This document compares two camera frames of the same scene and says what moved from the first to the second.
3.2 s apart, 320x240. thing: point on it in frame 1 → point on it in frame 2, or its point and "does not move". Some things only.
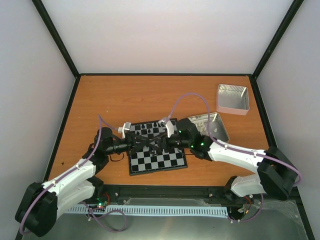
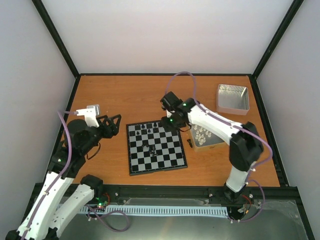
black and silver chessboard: [143, 161] does not move
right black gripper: [166, 147] → [167, 125]
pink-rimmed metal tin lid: [232, 99] does not move
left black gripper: [130, 139] → [114, 129]
